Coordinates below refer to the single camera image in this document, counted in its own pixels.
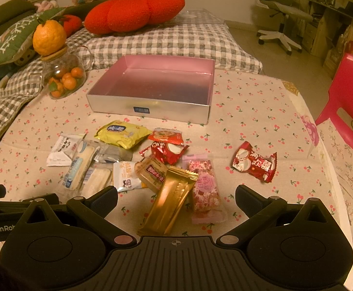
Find dark green sofa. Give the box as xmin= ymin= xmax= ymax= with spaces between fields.
xmin=0 ymin=0 xmax=107 ymax=36

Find pink silver shallow box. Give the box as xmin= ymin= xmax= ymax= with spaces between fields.
xmin=86 ymin=55 xmax=214 ymax=124

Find grey checkered quilt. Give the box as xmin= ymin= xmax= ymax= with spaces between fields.
xmin=0 ymin=11 xmax=262 ymax=138

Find white triangular snack pack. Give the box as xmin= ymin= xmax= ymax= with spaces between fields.
xmin=46 ymin=133 xmax=84 ymax=167

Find cherry print tablecloth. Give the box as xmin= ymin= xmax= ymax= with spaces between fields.
xmin=0 ymin=68 xmax=353 ymax=291

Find pink nougat snack pack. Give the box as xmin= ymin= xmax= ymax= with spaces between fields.
xmin=182 ymin=154 xmax=227 ymax=224

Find large orange citrus fruit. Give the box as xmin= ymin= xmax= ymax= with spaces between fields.
xmin=32 ymin=18 xmax=67 ymax=57

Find large red candy pack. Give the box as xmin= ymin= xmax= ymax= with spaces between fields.
xmin=232 ymin=141 xmax=277 ymax=183

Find wooden desk shelf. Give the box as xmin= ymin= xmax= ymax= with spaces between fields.
xmin=298 ymin=0 xmax=353 ymax=77

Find brown biscuit pack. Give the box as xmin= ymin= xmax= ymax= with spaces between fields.
xmin=134 ymin=156 xmax=168 ymax=193

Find silver grey snack pack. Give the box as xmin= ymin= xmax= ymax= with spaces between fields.
xmin=94 ymin=142 xmax=133 ymax=164

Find white office chair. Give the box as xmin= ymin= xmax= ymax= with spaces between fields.
xmin=257 ymin=0 xmax=313 ymax=55

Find orange red snack pack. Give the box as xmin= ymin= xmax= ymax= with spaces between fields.
xmin=148 ymin=128 xmax=184 ymax=145

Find red plastic chair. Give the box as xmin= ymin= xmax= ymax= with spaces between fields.
xmin=315 ymin=53 xmax=353 ymax=148

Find small red candy pack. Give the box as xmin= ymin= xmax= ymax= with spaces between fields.
xmin=139 ymin=141 xmax=188 ymax=165

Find yellow snack pack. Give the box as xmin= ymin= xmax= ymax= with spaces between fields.
xmin=94 ymin=120 xmax=152 ymax=150

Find glass jar with kumquats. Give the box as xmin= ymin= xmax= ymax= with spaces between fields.
xmin=41 ymin=45 xmax=93 ymax=99

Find clear white bread pack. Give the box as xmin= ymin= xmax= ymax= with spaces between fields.
xmin=79 ymin=168 xmax=112 ymax=198

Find green white patterned pillow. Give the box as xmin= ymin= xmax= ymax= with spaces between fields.
xmin=0 ymin=7 xmax=64 ymax=65

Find small red plush cushion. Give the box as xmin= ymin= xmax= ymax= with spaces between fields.
xmin=58 ymin=15 xmax=82 ymax=38

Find red tomato plush cushion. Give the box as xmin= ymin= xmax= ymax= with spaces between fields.
xmin=84 ymin=0 xmax=185 ymax=35

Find white lotus chip pack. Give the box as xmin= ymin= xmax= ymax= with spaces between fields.
xmin=113 ymin=161 xmax=142 ymax=193

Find gold snack bar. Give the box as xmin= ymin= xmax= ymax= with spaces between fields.
xmin=138 ymin=166 xmax=199 ymax=236

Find blue white bread pack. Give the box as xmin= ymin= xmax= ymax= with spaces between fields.
xmin=63 ymin=141 xmax=100 ymax=191

